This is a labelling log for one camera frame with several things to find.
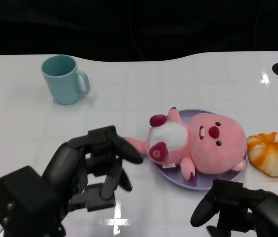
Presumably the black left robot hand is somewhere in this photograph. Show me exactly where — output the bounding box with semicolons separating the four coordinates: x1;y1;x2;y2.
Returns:
41;125;144;213

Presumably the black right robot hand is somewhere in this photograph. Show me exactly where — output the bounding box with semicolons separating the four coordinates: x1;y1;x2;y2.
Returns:
190;179;278;237

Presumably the pink plush beaver doll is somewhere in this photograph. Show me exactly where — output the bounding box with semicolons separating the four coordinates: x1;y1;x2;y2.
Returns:
123;107;248;182

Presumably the lavender plastic plate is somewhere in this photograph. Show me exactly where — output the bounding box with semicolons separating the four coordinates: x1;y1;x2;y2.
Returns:
151;109;248;191

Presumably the orange striped bun toy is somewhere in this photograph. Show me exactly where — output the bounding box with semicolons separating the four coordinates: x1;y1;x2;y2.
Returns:
246;132;278;177

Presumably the light blue plastic mug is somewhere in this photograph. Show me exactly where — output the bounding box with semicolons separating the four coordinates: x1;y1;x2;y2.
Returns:
40;54;90;105

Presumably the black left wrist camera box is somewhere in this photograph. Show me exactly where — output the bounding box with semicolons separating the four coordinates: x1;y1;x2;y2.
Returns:
0;165;67;237

